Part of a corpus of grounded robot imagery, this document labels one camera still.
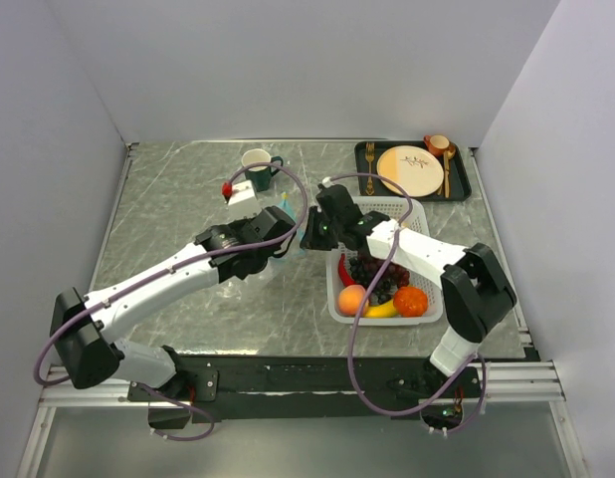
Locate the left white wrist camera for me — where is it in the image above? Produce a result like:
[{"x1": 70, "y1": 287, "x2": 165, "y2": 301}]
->
[{"x1": 222, "y1": 180, "x2": 261, "y2": 220}]

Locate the gold spoon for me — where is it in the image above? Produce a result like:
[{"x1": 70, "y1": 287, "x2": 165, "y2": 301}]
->
[{"x1": 437, "y1": 143, "x2": 456, "y2": 198}]

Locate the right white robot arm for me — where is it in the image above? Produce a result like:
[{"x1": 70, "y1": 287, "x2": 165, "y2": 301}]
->
[{"x1": 301, "y1": 184, "x2": 517, "y2": 396}]

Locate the clear zip top bag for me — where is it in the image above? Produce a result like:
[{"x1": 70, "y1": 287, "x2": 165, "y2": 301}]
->
[{"x1": 217, "y1": 191, "x2": 308, "y2": 300}]

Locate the white plastic basket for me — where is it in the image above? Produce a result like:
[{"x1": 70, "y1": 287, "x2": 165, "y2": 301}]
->
[{"x1": 325, "y1": 196, "x2": 443, "y2": 327}]

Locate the beige round plate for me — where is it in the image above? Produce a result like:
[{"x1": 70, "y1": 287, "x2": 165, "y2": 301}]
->
[{"x1": 376, "y1": 145, "x2": 444, "y2": 197}]

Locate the peach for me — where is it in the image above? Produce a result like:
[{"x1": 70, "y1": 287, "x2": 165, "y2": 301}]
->
[{"x1": 336, "y1": 284, "x2": 369, "y2": 317}]

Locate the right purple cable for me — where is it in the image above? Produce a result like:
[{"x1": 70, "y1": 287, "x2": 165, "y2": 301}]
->
[{"x1": 346, "y1": 172, "x2": 488, "y2": 435}]

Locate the banana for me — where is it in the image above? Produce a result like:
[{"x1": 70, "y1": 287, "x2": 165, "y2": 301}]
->
[{"x1": 363, "y1": 300, "x2": 399, "y2": 319}]

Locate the green mug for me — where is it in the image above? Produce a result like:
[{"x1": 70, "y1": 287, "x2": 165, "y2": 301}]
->
[{"x1": 241, "y1": 148, "x2": 284, "y2": 192}]

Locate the black base beam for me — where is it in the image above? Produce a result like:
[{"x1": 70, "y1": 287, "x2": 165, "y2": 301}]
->
[{"x1": 121, "y1": 355, "x2": 512, "y2": 430}]

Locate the gold fork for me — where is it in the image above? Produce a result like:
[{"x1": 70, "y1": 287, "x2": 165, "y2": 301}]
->
[{"x1": 365, "y1": 142, "x2": 375, "y2": 196}]

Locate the small orange cup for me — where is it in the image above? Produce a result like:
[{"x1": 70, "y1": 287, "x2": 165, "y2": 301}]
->
[{"x1": 423, "y1": 134, "x2": 451, "y2": 157}]

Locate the red chili pepper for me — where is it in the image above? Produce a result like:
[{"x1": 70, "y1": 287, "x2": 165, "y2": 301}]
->
[{"x1": 337, "y1": 254, "x2": 356, "y2": 288}]

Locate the black grape bunch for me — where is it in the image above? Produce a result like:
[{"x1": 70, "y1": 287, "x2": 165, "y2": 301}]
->
[{"x1": 348, "y1": 256, "x2": 394, "y2": 305}]

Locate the orange tangerine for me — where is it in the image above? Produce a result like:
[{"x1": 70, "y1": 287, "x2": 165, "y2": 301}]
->
[{"x1": 393, "y1": 286, "x2": 429, "y2": 318}]

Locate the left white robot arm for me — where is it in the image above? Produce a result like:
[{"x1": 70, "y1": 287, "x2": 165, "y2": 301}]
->
[{"x1": 50, "y1": 206, "x2": 296, "y2": 400}]

